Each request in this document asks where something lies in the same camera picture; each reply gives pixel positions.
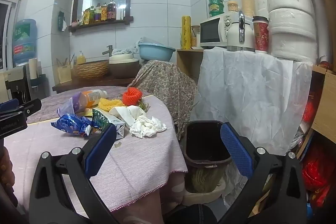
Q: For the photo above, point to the glass storage jar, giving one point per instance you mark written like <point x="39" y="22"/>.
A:
<point x="195" y="36"/>

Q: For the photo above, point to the white paper napkin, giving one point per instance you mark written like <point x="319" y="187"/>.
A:
<point x="126" y="112"/>

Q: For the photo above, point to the wooden framed mirror shelf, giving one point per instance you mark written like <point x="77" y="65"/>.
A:
<point x="76" y="8"/>

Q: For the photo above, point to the person's dark clothing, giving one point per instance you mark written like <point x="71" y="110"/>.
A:
<point x="189" y="214"/>

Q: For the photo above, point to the small paper scrap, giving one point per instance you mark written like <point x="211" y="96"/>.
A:
<point x="118" y="144"/>

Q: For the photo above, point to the blue water jug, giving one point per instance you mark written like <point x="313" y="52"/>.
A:
<point x="25" y="40"/>

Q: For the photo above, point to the dark wooden counter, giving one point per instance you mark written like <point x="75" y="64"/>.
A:
<point x="86" y="83"/>

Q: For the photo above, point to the purple snack bag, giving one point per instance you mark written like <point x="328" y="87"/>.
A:
<point x="69" y="106"/>

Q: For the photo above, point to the blue snack packet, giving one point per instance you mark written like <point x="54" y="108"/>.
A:
<point x="71" y="124"/>

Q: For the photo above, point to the person's left hand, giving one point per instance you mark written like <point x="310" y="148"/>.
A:
<point x="5" y="169"/>

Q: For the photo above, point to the wicker basket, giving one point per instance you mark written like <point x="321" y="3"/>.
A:
<point x="90" y="69"/>

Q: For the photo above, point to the green wall tissue holder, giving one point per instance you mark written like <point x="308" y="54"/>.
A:
<point x="61" y="20"/>

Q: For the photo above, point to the yellow soap bottle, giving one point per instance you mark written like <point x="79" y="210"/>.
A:
<point x="80" y="58"/>

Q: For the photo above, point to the red paper cup black lid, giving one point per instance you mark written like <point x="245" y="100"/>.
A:
<point x="261" y="35"/>

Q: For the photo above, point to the water dispenser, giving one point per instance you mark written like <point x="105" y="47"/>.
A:
<point x="15" y="82"/>

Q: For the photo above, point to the light blue plastic basin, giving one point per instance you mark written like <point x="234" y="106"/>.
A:
<point x="156" y="50"/>

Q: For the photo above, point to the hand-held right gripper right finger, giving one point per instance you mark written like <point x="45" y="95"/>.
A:
<point x="236" y="148"/>

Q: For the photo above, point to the brass faucet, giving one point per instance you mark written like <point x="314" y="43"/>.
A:
<point x="108" y="49"/>

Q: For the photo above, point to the brown white rice cooker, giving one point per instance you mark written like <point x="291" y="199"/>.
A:
<point x="124" y="69"/>

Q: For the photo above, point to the wooden shelf unit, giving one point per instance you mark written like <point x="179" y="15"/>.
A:
<point x="325" y="100"/>

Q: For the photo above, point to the red plastic bag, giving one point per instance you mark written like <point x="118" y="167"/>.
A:
<point x="315" y="171"/>

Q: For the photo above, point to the white bottle with orange label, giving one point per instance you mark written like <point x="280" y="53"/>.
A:
<point x="92" y="98"/>

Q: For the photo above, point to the green and white carton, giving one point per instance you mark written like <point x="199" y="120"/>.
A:
<point x="105" y="116"/>

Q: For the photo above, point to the light wooden cabinet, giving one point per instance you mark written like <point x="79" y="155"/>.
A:
<point x="189" y="64"/>

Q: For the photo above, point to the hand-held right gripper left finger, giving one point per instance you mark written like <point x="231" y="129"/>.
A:
<point x="101" y="150"/>

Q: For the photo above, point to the orange foam fruit net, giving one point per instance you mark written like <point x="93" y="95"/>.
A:
<point x="132" y="96"/>

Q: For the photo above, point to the dark brown waste bin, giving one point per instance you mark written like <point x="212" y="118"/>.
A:
<point x="204" y="142"/>

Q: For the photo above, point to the white microwave oven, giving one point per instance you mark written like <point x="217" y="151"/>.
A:
<point x="212" y="31"/>

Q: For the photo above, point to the yellow foam net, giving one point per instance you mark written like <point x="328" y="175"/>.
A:
<point x="110" y="104"/>

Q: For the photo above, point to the yellow utensil holder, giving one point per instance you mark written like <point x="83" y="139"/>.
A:
<point x="64" y="73"/>

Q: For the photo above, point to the white tissue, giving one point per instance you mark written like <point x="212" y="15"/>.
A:
<point x="147" y="125"/>

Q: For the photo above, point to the white electric kettle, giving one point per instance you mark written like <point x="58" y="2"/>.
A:
<point x="236" y="35"/>

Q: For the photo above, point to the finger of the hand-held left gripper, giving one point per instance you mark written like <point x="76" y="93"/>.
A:
<point x="30" y="108"/>
<point x="9" y="105"/>

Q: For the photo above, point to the straw brush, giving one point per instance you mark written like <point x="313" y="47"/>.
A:
<point x="206" y="179"/>

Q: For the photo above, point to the jar with tan lid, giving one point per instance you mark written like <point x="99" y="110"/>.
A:
<point x="232" y="6"/>

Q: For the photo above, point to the white plastic sheet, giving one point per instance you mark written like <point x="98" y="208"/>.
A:
<point x="249" y="98"/>

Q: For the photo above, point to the pale blue towel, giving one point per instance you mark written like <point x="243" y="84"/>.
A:
<point x="123" y="50"/>

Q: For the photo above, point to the yellow box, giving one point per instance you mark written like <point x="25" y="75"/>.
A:
<point x="185" y="32"/>

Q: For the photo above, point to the beige paper roll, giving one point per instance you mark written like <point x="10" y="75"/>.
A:
<point x="33" y="70"/>

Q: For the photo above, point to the pink dotted cloth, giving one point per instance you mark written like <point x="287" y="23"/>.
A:
<point x="147" y="203"/>

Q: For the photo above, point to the purple wood-grain table cover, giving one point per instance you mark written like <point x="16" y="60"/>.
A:
<point x="52" y="106"/>

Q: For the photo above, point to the paisley patterned cloth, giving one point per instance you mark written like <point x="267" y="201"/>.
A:
<point x="168" y="85"/>

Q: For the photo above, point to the row of condiment bottles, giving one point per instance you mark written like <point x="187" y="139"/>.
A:
<point x="105" y="12"/>

